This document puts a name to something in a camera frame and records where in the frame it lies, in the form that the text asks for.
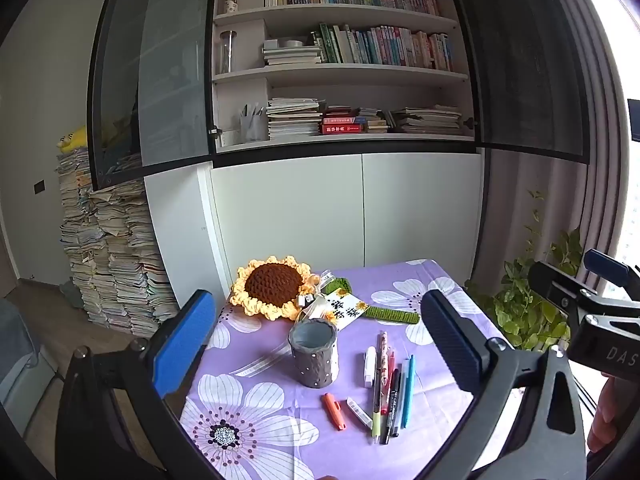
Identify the blue pen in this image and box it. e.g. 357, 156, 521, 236
400, 354, 416, 429

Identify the grey clay pen holder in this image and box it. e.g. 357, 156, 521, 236
288, 318, 340, 389

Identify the translucent grey gel pen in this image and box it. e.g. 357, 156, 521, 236
390, 369, 406, 438

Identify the person's right hand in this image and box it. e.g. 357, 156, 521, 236
587, 375, 618, 453

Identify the green potted plant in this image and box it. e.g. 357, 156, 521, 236
463, 190, 584, 352

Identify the grey upholstered seat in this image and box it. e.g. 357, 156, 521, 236
0, 299, 58, 436

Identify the black marker pen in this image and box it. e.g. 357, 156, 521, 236
382, 367, 401, 445

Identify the red pen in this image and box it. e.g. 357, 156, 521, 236
381, 349, 396, 415

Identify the yellow-green highlighter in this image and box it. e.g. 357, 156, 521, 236
371, 408, 381, 443

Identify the grey curtain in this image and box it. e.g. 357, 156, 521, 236
472, 0, 630, 292

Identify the small white correction pen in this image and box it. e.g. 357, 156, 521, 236
346, 396, 373, 430

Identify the pink patterned pen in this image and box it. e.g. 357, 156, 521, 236
374, 330, 388, 415

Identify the white correction tape dispenser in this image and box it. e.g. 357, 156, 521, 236
363, 346, 378, 388

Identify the purple floral tablecloth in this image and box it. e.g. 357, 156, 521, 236
178, 258, 522, 480

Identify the green crocheted stem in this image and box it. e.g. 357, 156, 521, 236
322, 278, 420, 325

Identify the tall pile of books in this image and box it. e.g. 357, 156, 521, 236
56, 148, 179, 337

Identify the orange marker pen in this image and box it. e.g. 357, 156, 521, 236
322, 392, 346, 431

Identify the right glass cabinet door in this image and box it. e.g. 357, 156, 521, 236
454, 0, 589, 162

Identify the glass cabinet door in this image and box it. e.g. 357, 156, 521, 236
87, 0, 215, 190
454, 0, 589, 162

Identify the crocheted sunflower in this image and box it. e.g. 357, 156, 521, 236
229, 256, 320, 321

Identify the right stack of magazines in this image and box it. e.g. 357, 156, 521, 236
392, 104, 462, 134

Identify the stack of magazines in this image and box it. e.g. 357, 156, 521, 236
267, 98, 323, 140
392, 104, 462, 134

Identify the white flower gift tag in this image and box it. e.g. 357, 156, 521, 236
320, 289, 369, 330

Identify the yellow plush toy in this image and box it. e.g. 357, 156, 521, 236
56, 126, 88, 154

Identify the white bookshelf cabinet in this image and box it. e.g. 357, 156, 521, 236
138, 0, 485, 302

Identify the red books stack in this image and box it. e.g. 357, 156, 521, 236
321, 105, 394, 134

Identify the middle shelf book row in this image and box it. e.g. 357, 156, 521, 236
309, 23, 454, 72

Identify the left glass cabinet door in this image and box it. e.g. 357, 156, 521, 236
87, 0, 215, 190

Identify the white pen cup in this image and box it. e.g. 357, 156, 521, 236
239, 103, 268, 143

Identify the left stack of magazines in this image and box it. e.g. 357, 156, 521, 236
267, 98, 323, 140

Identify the stack of flat white books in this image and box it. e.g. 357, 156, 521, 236
262, 39, 322, 66

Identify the glass jar on shelf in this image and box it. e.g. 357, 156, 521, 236
218, 30, 236, 74

